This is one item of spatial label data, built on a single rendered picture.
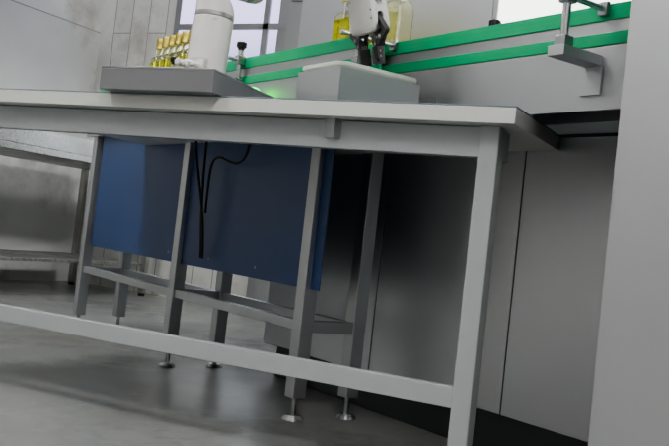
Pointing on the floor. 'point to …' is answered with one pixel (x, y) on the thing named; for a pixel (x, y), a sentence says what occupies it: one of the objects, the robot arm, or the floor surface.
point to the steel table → (36, 143)
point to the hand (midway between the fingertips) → (371, 57)
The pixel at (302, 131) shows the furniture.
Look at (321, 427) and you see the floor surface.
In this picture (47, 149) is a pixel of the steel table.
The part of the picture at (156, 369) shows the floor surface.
